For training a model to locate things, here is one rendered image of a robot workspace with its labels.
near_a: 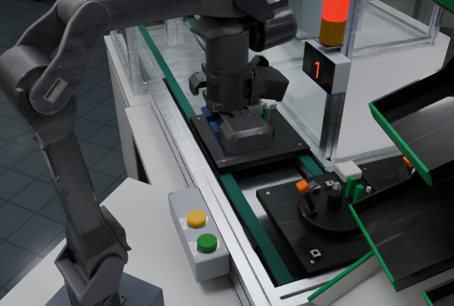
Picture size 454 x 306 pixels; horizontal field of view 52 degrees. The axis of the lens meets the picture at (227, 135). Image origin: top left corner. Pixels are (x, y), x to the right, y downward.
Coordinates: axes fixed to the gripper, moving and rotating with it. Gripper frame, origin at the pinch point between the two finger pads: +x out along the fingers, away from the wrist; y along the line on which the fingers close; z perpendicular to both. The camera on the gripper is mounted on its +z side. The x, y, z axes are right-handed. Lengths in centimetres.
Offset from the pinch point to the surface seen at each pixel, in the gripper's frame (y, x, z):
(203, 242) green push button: 6.4, 28.2, -2.5
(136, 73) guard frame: 87, 31, 0
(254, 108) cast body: 36.8, 20.4, 20.6
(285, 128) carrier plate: 37, 28, 30
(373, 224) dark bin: -18.5, 5.7, 14.1
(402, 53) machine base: 84, 39, 105
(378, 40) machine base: 99, 39, 104
